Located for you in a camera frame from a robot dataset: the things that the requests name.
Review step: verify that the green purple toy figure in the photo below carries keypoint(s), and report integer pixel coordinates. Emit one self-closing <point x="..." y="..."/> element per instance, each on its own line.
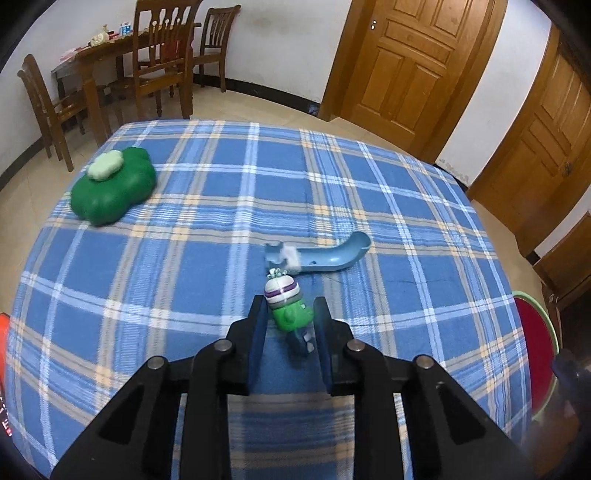
<point x="287" y="307"/>

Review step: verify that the right wooden door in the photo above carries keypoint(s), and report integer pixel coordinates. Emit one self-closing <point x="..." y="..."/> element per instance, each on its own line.
<point x="541" y="169"/>

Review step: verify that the green flower-shaped box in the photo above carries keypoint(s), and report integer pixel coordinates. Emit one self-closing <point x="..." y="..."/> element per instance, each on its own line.
<point x="114" y="182"/>

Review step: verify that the wooden chair by wall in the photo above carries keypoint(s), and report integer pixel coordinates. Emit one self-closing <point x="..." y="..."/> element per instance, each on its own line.
<point x="214" y="42"/>

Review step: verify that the left wooden door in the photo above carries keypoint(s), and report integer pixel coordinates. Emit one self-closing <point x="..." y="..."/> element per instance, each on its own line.
<point x="406" y="70"/>

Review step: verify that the wooden dining table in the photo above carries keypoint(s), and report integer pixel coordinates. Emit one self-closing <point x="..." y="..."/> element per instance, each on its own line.
<point x="84" y="62"/>

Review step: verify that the red bucket with green rim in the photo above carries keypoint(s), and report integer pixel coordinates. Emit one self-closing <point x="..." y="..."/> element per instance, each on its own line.
<point x="542" y="347"/>

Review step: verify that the wooden chair near table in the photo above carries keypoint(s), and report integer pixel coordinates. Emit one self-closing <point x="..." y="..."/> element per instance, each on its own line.
<point x="160" y="54"/>

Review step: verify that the items on dining table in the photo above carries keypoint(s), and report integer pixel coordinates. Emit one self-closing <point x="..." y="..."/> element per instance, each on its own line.
<point x="102" y="37"/>

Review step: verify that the wooden door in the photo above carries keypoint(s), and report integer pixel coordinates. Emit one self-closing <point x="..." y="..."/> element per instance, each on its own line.
<point x="541" y="169"/>
<point x="406" y="70"/>

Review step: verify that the wooden chair front left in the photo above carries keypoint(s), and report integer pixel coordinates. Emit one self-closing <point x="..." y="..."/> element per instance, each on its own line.
<point x="50" y="114"/>

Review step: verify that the blue plaid tablecloth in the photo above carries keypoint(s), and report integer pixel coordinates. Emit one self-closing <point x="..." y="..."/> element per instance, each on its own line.
<point x="93" y="304"/>

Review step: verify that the red plastic stool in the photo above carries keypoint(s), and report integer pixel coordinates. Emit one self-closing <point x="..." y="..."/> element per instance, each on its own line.
<point x="4" y="329"/>

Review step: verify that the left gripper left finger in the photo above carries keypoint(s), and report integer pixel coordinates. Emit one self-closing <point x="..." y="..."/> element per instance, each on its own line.
<point x="247" y="337"/>

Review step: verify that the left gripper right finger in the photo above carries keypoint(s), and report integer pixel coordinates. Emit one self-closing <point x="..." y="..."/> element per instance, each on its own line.
<point x="332" y="336"/>

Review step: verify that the blue curved plastic toy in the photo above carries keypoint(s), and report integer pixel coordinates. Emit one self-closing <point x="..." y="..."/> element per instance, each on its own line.
<point x="296" y="260"/>

